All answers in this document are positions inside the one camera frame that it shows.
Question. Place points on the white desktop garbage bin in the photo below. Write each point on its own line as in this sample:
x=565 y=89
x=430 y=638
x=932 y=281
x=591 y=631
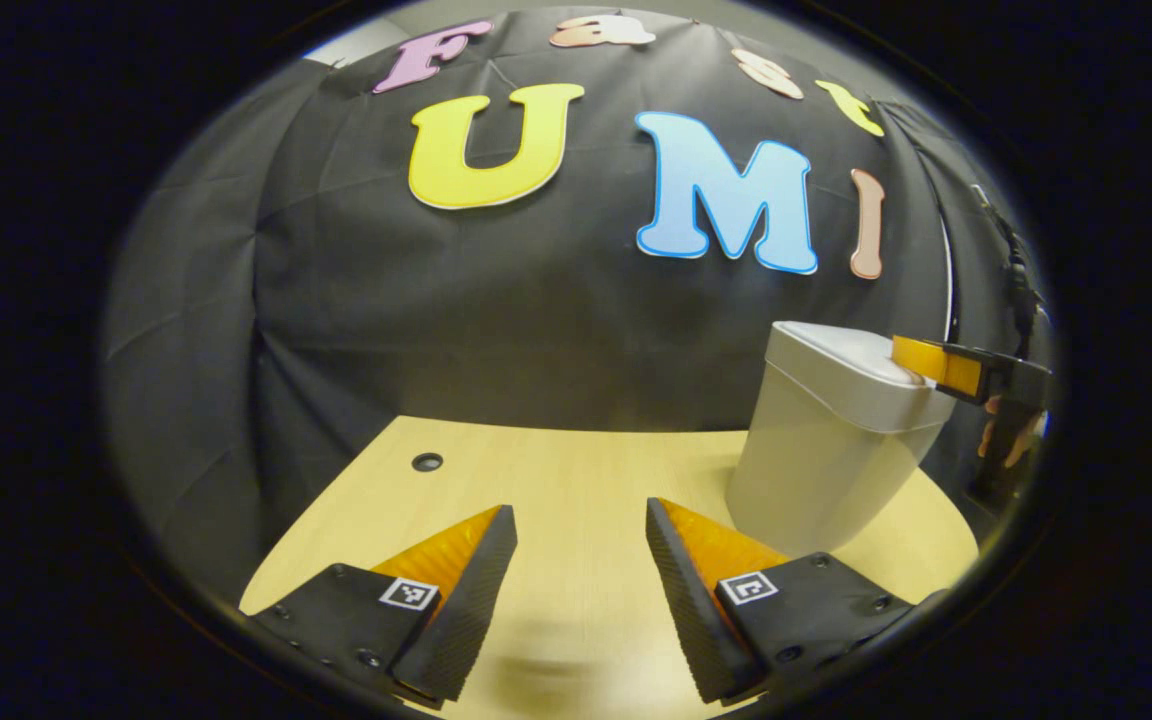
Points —
x=826 y=450

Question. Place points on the black backdrop cloth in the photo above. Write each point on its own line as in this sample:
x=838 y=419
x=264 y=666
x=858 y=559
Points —
x=536 y=330

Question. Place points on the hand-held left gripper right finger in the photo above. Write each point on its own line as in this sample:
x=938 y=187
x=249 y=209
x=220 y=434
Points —
x=691 y=610

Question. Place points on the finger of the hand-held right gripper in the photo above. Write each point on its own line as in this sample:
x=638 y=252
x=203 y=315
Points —
x=936 y=362

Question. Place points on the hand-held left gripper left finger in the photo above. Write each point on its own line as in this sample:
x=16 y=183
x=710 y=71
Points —
x=466 y=610

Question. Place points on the wooden desktop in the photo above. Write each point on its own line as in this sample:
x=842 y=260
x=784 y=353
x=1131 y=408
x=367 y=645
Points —
x=576 y=520

